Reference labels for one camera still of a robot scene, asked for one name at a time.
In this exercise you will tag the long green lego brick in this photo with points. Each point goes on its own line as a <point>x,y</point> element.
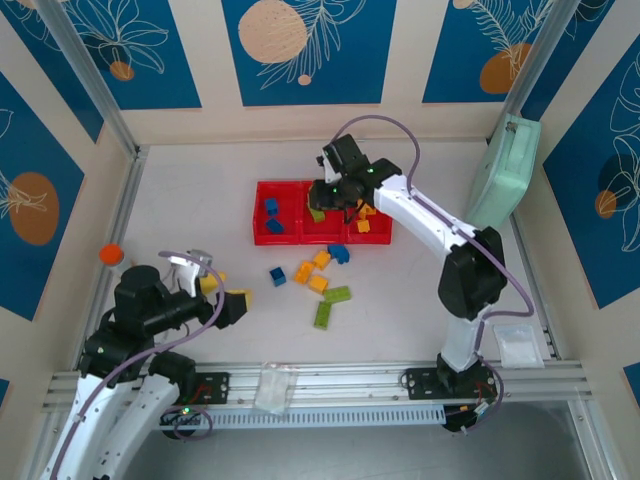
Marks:
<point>317,216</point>
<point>323,315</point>
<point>337,294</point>

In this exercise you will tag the mint green zipper case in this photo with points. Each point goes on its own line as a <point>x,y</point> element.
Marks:
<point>502,175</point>

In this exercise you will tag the aluminium table side rail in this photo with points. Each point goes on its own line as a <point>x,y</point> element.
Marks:
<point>537,300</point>
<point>125,200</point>

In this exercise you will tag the white plastic bag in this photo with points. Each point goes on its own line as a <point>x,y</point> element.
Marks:
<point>517,345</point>

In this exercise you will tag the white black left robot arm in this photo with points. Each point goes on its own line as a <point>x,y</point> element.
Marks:
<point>95,425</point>

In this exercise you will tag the yellow lego brick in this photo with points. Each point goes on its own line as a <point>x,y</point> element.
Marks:
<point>322,260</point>
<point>363,227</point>
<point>369,210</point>

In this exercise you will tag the small blue lego brick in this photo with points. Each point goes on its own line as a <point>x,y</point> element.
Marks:
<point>277,276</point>

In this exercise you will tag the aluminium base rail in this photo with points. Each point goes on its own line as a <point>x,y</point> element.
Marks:
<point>350,380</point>

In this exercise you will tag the aluminium frame post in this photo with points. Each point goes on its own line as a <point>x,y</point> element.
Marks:
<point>90,75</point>
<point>540,55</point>

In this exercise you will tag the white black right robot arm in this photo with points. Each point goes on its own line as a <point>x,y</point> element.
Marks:
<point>435,225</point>

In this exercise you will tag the orange capped bottle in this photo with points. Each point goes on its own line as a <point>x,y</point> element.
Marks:
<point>111,254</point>

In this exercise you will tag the green lit circuit board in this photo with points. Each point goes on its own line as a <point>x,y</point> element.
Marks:
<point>185,414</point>

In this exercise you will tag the clear plastic bag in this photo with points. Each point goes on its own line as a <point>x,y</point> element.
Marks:
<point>274,387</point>

